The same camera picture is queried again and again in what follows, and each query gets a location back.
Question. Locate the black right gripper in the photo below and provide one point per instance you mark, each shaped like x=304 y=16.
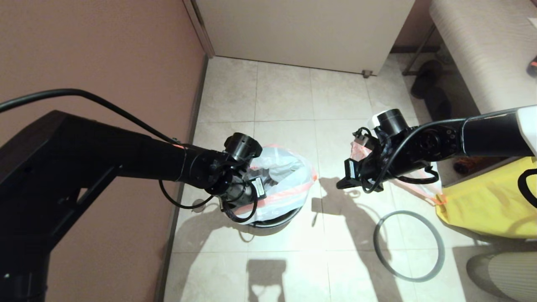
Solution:
x=358 y=174

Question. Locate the orange brown shoe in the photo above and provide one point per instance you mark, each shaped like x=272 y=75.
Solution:
x=463 y=165

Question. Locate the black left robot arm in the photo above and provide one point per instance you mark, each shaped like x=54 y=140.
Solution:
x=84 y=155

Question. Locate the white liner bag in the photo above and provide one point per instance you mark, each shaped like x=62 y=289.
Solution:
x=285 y=172

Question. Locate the yellow fabric bag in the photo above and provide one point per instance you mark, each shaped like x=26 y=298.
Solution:
x=491 y=205

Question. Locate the small metal cabinet foot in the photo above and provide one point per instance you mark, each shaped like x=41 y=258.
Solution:
x=366 y=74

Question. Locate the red black object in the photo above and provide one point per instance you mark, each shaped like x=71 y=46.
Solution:
x=533 y=69

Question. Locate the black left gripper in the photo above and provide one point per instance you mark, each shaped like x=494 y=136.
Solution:
x=258 y=189

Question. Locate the beige wood-grain bench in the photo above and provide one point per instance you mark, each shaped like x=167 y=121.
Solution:
x=482 y=63

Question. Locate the white cabinet panel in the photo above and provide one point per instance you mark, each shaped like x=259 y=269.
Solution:
x=302 y=33

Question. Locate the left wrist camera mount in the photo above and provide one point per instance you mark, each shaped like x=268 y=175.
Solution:
x=242 y=147

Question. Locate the black trash bin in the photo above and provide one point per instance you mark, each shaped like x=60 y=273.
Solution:
x=272 y=222

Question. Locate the metal bench leg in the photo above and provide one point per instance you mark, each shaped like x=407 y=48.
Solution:
x=415 y=52

